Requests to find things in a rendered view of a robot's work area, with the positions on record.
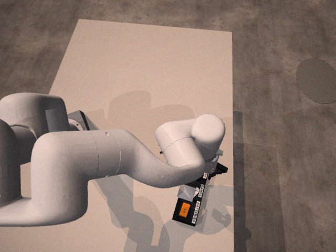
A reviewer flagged orange nine-volt battery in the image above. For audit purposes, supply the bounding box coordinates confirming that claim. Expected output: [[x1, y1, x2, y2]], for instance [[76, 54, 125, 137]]
[[179, 203, 190, 218]]

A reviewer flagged black three-compartment bin rack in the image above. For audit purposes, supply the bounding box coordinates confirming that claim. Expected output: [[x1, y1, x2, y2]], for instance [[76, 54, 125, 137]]
[[173, 173, 208, 227]]

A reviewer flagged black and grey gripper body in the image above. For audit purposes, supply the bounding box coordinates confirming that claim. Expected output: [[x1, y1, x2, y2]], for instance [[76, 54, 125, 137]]
[[205, 155, 219, 174]]

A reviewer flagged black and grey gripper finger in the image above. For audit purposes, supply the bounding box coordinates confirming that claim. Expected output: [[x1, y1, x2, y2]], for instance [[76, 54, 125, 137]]
[[208, 162, 228, 180]]

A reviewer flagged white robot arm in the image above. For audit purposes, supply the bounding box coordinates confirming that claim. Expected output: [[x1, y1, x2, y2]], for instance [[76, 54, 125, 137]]
[[0, 92, 225, 227]]

